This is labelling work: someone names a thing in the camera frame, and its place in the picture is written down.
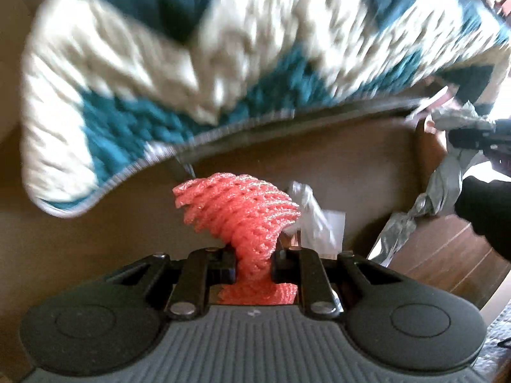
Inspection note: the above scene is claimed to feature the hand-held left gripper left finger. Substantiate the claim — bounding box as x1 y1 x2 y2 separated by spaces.
104 247 237 320

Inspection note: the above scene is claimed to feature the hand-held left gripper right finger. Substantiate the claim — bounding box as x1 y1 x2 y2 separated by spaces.
271 247 400 320

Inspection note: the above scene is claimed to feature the low metal table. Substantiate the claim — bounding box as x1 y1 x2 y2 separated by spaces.
170 96 436 182

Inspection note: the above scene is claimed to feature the silver wrapper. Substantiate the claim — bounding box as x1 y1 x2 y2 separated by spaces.
367 101 496 268

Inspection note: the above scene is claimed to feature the clear plastic wrapper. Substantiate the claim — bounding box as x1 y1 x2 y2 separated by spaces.
287 181 346 258

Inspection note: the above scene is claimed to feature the teal white zigzag quilted blanket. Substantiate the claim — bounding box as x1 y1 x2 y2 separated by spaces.
20 0 511 218

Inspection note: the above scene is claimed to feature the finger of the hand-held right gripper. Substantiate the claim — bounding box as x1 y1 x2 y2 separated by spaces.
447 125 500 150

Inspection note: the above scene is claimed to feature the person's right forearm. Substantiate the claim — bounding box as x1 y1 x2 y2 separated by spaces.
454 176 511 266

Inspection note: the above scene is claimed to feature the red foam net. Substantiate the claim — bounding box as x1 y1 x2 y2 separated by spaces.
172 172 301 306

